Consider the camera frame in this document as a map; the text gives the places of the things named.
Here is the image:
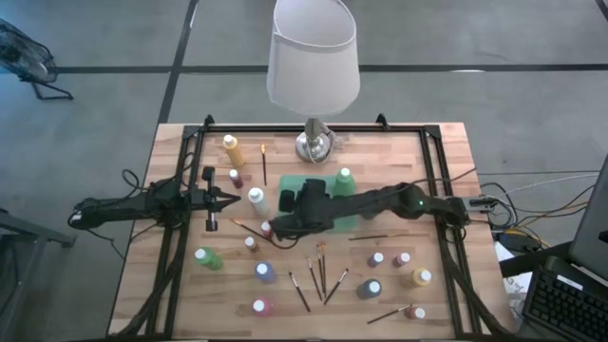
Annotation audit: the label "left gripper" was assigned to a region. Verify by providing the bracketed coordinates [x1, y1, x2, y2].
[190, 166, 242, 233]

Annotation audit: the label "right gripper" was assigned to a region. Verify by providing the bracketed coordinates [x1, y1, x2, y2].
[269, 179, 333, 240]

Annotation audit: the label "large white paint bottle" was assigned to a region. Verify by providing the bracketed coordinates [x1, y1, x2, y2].
[246, 186, 271, 218]

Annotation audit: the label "large light green paint bottle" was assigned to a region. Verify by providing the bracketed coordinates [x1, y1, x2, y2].
[332, 166, 356, 199]

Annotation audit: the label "large yellow paint bottle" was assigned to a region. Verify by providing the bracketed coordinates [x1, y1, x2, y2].
[401, 266, 433, 290]
[221, 134, 246, 168]

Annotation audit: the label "thin brown handle paintbrush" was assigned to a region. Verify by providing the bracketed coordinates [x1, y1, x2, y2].
[348, 232, 410, 241]

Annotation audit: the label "large red paint bottle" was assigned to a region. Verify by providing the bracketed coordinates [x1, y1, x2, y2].
[250, 297, 276, 318]

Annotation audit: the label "large blue paint bottle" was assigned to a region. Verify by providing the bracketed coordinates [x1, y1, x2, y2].
[254, 260, 277, 285]

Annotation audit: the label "long paintbrush orange bristles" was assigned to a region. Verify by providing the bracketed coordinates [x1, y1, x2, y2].
[230, 218, 276, 245]

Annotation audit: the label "teal translucent plastic bin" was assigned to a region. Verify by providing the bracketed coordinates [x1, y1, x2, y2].
[277, 174, 358, 234]

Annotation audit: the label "paintbrush with orange bristles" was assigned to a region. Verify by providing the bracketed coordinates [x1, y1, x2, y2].
[320, 241, 328, 296]

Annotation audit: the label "black paintbrush white bristles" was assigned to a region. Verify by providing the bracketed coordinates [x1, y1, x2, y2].
[288, 271, 313, 314]

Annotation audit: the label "silver table lamp white shade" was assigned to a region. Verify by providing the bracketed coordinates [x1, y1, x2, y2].
[265, 0, 361, 165]

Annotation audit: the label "grey adapter box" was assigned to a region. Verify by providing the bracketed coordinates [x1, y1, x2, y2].
[467, 197, 500, 213]

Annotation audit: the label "grey metal desk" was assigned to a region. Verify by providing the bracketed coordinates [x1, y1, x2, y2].
[0, 206, 78, 342]

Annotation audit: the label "black power supply box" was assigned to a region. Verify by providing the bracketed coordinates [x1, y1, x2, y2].
[493, 229, 545, 254]

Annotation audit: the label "black floor fan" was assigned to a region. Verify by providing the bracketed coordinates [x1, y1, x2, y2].
[0, 17, 75, 102]

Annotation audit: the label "black keyboard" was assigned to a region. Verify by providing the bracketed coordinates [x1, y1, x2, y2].
[521, 256, 608, 342]

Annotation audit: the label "grey monitor panel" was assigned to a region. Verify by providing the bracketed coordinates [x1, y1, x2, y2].
[568, 154, 608, 281]

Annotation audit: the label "black handle paintbrush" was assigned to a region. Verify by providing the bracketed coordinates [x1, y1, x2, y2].
[305, 256, 324, 302]
[323, 267, 351, 306]
[315, 244, 325, 287]
[366, 303, 412, 326]

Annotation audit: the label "clear lamp power cord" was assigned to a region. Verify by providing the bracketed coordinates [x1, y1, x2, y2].
[327, 130, 351, 153]

